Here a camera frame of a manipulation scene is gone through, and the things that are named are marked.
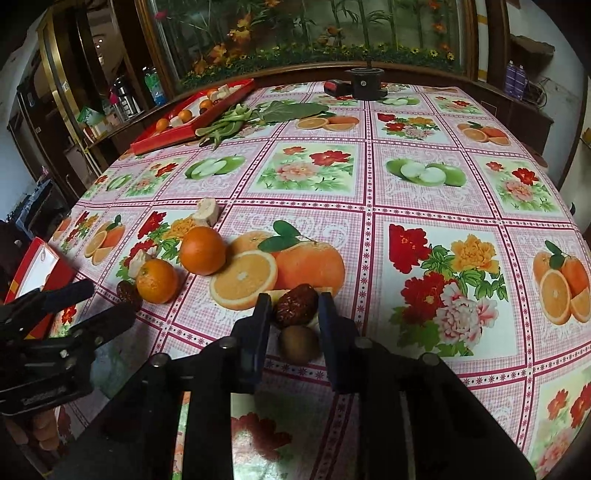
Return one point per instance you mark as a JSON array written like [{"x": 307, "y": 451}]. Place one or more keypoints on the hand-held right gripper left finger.
[{"x": 258, "y": 334}]

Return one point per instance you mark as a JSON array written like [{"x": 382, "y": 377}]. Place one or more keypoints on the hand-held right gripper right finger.
[{"x": 333, "y": 341}]

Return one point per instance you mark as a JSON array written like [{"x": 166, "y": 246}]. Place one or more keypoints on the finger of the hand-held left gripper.
[
  {"x": 51, "y": 297},
  {"x": 99, "y": 323}
]

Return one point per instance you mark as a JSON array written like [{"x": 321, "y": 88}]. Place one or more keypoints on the red box with white lining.
[{"x": 39, "y": 266}]

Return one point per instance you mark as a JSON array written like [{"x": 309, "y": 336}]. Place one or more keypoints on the red date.
[
  {"x": 129, "y": 294},
  {"x": 295, "y": 304}
]

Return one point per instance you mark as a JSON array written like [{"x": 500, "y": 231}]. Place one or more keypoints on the person's left hand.
[{"x": 41, "y": 429}]

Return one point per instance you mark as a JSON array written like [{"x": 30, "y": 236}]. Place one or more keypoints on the brown kiwi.
[{"x": 300, "y": 345}]

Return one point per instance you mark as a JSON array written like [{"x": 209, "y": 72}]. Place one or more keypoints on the black plastic crate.
[{"x": 41, "y": 203}]

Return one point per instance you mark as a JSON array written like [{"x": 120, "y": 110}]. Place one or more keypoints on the green packet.
[{"x": 88, "y": 116}]

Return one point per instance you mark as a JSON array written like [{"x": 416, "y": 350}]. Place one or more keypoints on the small orange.
[
  {"x": 206, "y": 105},
  {"x": 162, "y": 125},
  {"x": 185, "y": 115}
]

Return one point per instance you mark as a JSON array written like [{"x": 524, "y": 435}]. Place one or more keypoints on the dark wooden shelf cabinet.
[{"x": 69, "y": 92}]

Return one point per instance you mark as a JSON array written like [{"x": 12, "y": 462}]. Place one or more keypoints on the red tray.
[{"x": 184, "y": 131}]

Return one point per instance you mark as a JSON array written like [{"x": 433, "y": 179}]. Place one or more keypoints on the steel flask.
[{"x": 123, "y": 99}]

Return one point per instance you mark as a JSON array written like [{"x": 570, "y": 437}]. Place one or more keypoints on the green beans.
[{"x": 226, "y": 122}]

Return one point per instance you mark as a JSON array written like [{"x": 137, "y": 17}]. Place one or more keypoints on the green leaf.
[{"x": 293, "y": 110}]

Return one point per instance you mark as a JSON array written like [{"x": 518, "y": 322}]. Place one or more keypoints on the green plastic bottle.
[{"x": 154, "y": 87}]

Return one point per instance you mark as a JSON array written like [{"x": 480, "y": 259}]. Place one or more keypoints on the red and black device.
[{"x": 337, "y": 87}]

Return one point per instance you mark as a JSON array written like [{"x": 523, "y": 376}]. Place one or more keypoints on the framed floral bamboo panel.
[{"x": 314, "y": 32}]

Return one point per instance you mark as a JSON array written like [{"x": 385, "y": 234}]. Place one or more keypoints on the purple bottle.
[
  {"x": 522, "y": 81},
  {"x": 510, "y": 78}
]

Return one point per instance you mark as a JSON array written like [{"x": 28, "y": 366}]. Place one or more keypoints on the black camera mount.
[{"x": 365, "y": 83}]

